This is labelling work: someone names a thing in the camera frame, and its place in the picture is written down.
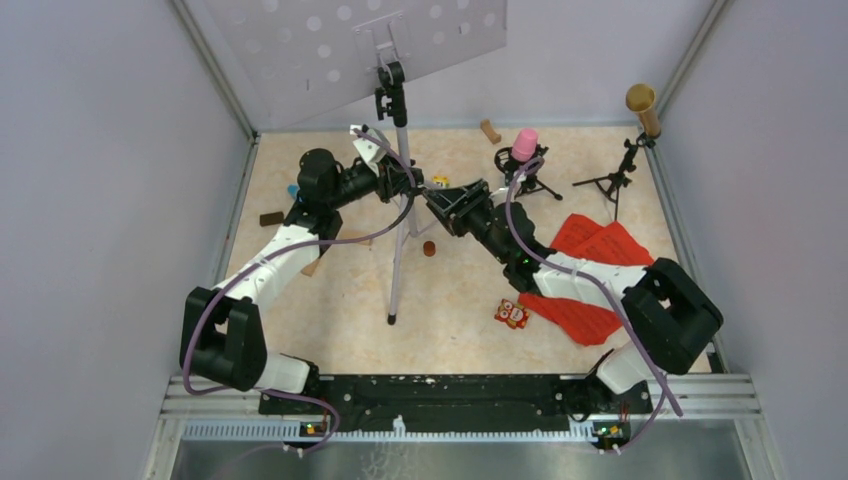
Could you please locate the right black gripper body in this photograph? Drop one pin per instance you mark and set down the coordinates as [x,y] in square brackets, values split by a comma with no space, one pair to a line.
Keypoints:
[477,217]

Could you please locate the pink microphone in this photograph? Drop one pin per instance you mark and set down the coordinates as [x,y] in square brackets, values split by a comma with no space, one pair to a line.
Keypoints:
[524,146]

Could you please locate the blue yellow toy vehicle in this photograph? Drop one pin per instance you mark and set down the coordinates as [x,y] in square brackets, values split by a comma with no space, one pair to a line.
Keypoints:
[293,191]

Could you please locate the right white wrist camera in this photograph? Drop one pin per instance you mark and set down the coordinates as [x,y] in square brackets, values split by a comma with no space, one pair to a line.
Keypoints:
[499,196]

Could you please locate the tan wooden block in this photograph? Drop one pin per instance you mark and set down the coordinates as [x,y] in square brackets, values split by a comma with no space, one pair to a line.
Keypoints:
[489,132]

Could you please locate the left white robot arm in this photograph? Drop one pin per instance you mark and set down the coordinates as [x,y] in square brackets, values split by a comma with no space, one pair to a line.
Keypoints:
[223,337]

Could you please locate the gold microphone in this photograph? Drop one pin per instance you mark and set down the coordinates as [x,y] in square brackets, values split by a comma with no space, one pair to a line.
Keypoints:
[641,99]

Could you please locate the red owl toy block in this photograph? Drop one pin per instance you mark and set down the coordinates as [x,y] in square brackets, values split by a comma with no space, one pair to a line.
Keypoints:
[512,314]

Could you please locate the beige wooden peg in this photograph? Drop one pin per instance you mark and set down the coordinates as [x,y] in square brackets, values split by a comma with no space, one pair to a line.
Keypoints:
[311,268]
[359,238]

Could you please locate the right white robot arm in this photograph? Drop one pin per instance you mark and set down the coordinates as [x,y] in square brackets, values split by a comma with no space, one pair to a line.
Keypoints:
[667,316]

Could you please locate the brown wooden cylinder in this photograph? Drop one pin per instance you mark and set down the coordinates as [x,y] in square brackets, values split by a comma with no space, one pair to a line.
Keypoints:
[429,248]

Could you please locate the dark brown wooden block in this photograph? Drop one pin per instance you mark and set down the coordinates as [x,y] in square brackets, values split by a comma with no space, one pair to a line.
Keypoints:
[271,219]

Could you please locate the lilac music stand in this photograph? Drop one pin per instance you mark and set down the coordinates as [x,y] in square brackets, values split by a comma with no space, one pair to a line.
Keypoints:
[289,61]

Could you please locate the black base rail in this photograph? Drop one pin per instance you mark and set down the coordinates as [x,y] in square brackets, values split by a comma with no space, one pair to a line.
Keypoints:
[471,403]

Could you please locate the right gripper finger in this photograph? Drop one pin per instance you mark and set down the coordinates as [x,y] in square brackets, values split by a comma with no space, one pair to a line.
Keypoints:
[443,205]
[468,191]

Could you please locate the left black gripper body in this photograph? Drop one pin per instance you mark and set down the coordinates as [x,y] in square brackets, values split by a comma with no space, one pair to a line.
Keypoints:
[385,186]

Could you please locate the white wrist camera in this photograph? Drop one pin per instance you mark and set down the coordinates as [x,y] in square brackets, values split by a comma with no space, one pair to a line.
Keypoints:
[499,196]
[371,145]

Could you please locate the red sheet music page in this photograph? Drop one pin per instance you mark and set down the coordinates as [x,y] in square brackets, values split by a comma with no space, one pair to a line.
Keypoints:
[586,325]
[610,244]

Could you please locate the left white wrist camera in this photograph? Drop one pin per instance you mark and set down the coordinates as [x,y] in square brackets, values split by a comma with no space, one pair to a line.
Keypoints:
[371,145]

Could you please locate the black tall microphone tripod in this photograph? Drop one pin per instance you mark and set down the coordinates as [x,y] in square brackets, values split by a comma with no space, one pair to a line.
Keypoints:
[611,184]

